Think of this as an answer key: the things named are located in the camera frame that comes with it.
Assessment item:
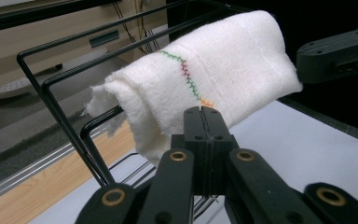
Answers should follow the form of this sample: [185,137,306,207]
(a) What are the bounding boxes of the black metal frame bar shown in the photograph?
[0,0,123,35]

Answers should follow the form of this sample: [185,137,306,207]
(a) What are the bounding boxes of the black wire rack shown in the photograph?
[16,0,255,220]

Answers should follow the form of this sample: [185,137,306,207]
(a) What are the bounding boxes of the grey chair base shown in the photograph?
[0,63,63,101]

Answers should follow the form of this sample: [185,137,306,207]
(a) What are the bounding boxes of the wooden table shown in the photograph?
[0,120,138,224]

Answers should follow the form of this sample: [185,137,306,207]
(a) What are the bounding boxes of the aluminium floor rail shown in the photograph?
[0,140,115,207]

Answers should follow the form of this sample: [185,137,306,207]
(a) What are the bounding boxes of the hanging cables under desk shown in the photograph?
[113,0,164,56]

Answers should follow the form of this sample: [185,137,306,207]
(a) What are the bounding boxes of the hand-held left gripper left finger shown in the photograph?
[171,105,211,198]

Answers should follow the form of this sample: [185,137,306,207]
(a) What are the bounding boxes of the white towel with coloured stitching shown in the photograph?
[80,9,304,168]

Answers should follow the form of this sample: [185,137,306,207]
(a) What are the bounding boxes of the white table mat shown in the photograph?
[27,99,358,224]

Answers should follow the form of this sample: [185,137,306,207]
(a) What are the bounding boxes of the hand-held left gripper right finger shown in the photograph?
[201,105,241,198]

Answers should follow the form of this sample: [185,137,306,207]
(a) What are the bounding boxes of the light wooden desk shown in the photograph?
[0,0,169,96]

